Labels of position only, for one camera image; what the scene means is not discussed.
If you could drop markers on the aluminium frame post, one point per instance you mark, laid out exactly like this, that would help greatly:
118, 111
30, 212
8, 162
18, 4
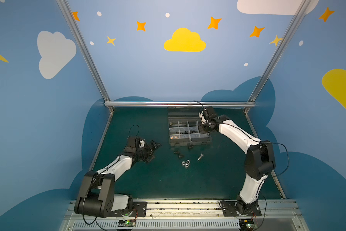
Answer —
287, 37
67, 13

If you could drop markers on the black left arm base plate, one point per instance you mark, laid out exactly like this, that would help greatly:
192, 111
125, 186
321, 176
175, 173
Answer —
134, 208

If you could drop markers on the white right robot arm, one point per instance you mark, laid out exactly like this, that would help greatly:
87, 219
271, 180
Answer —
259, 160

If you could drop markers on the aluminium frame post left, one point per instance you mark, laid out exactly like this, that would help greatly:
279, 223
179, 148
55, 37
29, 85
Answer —
67, 13

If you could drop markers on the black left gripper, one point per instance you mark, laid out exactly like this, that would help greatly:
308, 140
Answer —
150, 149

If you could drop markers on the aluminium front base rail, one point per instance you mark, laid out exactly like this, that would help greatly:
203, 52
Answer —
193, 215

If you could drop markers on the pile of hex nuts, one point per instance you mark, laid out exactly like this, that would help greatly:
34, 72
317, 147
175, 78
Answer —
186, 163

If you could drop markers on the aluminium frame post right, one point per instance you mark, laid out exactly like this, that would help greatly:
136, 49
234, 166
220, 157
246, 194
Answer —
287, 37

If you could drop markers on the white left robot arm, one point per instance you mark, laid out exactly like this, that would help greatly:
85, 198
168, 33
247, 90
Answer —
97, 197

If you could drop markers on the aluminium frame rail back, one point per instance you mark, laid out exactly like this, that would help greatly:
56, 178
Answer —
178, 104

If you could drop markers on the clear plastic organizer box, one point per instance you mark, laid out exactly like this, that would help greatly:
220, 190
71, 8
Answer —
183, 127

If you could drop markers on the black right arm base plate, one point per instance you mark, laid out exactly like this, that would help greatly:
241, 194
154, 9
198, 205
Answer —
239, 209

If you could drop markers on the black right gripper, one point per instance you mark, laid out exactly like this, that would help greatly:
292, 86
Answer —
203, 127

